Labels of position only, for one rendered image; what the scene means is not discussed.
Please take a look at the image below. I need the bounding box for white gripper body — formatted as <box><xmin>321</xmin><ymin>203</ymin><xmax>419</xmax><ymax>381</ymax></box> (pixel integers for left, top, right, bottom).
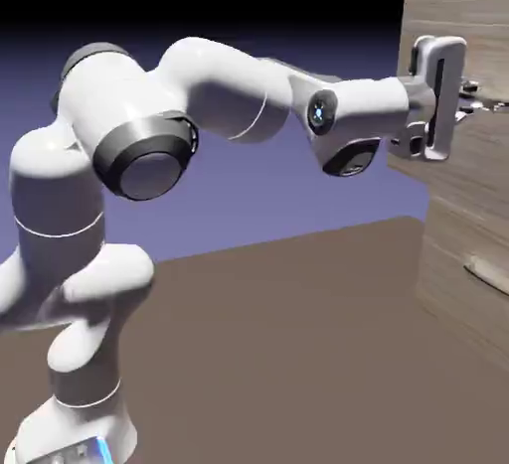
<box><xmin>408</xmin><ymin>35</ymin><xmax>468</xmax><ymax>162</ymax></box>

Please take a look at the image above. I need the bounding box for curved metal handle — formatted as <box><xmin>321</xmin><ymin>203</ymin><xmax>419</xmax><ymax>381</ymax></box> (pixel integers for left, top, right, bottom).
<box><xmin>463</xmin><ymin>254</ymin><xmax>509</xmax><ymax>297</ymax></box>
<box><xmin>460</xmin><ymin>80</ymin><xmax>509</xmax><ymax>115</ymax></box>

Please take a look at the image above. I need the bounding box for light wood cabinet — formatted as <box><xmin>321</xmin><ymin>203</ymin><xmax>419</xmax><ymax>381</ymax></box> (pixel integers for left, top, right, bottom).
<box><xmin>387</xmin><ymin>0</ymin><xmax>509</xmax><ymax>363</ymax></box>

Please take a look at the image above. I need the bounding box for wood drawer front, held handle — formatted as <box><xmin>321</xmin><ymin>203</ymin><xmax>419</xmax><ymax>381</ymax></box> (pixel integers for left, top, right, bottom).
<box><xmin>387</xmin><ymin>0</ymin><xmax>509</xmax><ymax>219</ymax></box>

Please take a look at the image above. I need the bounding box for wood drawer front, free handle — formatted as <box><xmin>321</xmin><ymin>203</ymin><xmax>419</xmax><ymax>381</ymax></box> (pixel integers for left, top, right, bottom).
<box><xmin>415</xmin><ymin>183</ymin><xmax>509</xmax><ymax>363</ymax></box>

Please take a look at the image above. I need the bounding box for curved metal handle, free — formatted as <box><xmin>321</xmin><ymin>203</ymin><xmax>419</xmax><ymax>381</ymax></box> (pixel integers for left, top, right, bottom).
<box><xmin>463</xmin><ymin>254</ymin><xmax>509</xmax><ymax>297</ymax></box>

